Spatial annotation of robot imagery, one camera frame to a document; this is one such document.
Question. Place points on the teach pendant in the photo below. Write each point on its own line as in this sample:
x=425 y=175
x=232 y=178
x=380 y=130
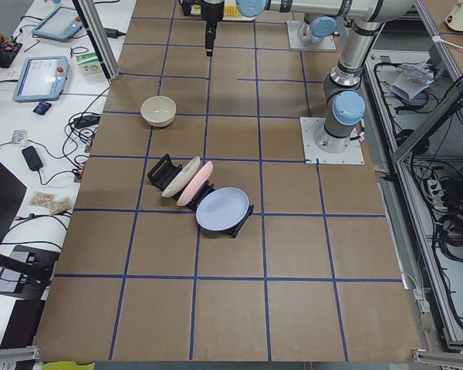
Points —
x=61 y=24
x=41 y=79

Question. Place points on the green white box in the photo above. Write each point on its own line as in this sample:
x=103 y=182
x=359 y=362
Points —
x=88 y=64

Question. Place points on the cream bowl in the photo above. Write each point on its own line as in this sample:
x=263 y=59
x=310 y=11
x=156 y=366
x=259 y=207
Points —
x=158 y=111

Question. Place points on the far teach pendant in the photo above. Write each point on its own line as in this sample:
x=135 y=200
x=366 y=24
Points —
x=61 y=24

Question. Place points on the black plate rack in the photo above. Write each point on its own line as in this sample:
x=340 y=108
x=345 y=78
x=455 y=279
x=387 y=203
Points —
x=165 y=171

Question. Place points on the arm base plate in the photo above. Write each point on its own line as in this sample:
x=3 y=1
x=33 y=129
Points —
x=320 y=148
x=296 y=43

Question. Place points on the aluminium frame post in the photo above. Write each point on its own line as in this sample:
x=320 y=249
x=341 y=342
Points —
x=91 y=21

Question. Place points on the pink plate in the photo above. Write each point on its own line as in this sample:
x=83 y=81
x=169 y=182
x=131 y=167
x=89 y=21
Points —
x=195 y=184

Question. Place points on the near teach pendant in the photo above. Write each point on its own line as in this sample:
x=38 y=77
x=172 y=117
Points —
x=41 y=79

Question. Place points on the cream plate in rack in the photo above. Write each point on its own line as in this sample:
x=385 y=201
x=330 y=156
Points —
x=183 y=178

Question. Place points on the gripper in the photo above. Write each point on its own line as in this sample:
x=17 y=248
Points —
x=211 y=11

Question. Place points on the blue plate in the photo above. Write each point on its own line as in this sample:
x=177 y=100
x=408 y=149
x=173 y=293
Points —
x=222 y=209

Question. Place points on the black power adapter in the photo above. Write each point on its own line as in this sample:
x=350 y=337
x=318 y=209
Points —
x=86 y=121

